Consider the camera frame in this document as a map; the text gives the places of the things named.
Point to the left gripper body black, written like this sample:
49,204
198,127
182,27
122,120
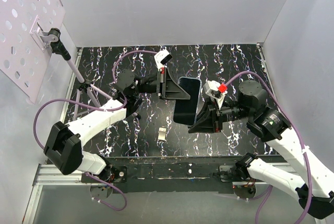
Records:
162,82

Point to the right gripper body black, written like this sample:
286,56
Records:
218,118

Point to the dark phone blue edge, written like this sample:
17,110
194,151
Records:
185,111

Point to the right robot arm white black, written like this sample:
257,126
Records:
311,184

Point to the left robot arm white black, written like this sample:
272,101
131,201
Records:
65,144

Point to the small white plastic clip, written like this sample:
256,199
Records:
162,134

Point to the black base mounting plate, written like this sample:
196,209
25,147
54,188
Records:
176,174

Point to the tripod stand lilac black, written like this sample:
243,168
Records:
59,48

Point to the perforated lilac metal plate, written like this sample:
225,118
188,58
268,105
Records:
25,45

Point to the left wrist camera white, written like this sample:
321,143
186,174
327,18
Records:
161,58

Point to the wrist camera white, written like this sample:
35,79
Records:
161,58
216,92

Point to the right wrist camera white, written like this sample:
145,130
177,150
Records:
216,92

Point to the aluminium frame rail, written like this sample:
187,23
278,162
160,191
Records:
48,175

